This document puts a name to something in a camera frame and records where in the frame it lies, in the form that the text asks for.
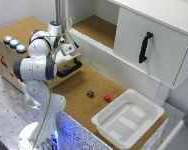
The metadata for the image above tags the white plastic box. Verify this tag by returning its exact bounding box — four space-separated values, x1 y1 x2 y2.
90 88 166 150

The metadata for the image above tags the pink block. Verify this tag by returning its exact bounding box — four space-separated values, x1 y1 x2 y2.
103 94 112 103

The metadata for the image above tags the wooden drawer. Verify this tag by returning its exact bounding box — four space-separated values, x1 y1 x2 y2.
53 52 83 76

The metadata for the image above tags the white cabinet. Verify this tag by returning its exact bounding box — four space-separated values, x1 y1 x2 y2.
65 0 188 108

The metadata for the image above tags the white sliding door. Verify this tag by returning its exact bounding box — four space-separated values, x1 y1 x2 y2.
112 6 188 89

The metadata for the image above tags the purple block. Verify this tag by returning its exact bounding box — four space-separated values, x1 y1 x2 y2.
86 90 95 99

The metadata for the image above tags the black drawer handle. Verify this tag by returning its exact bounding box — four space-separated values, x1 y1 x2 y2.
56 59 84 79

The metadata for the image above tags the blue button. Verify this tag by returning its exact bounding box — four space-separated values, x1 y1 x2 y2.
9 38 20 49

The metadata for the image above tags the red button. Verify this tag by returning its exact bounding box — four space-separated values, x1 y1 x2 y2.
3 35 13 45

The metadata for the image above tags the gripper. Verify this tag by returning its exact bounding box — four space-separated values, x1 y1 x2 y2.
59 41 78 58

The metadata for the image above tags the green cable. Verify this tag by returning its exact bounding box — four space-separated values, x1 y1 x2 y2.
31 17 74 150

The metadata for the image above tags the black door handle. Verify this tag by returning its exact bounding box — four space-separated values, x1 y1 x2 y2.
138 31 154 64

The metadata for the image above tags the green button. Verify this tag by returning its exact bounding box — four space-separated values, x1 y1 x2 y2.
15 43 28 54

